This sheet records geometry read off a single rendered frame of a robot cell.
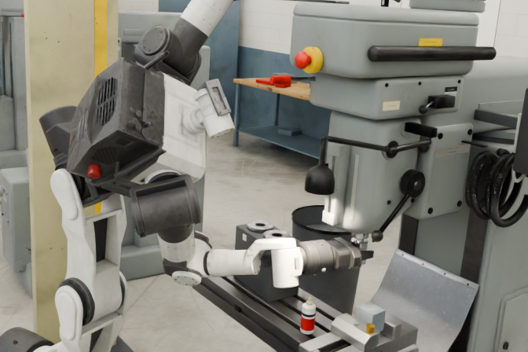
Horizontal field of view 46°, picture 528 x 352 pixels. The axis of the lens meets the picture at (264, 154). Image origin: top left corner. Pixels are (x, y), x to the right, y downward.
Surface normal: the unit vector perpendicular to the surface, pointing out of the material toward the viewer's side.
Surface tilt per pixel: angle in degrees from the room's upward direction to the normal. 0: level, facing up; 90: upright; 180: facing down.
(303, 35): 90
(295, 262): 72
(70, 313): 90
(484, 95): 90
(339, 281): 94
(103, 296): 81
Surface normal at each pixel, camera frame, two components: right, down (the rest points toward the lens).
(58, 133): -0.56, 0.16
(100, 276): 0.82, 0.27
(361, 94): -0.79, 0.10
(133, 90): 0.73, -0.36
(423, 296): -0.68, -0.35
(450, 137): 0.61, 0.23
